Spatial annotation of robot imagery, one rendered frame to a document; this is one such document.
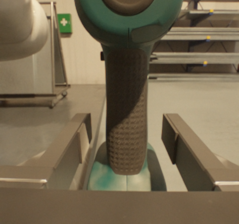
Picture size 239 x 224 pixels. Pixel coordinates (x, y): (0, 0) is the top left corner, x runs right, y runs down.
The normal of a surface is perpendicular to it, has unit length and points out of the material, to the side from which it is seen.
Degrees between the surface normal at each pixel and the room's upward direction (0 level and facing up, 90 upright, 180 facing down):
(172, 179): 0
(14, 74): 78
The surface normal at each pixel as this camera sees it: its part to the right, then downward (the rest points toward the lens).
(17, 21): 0.72, 0.68
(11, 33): 0.54, 0.81
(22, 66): 0.03, 0.07
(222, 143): 0.00, -0.96
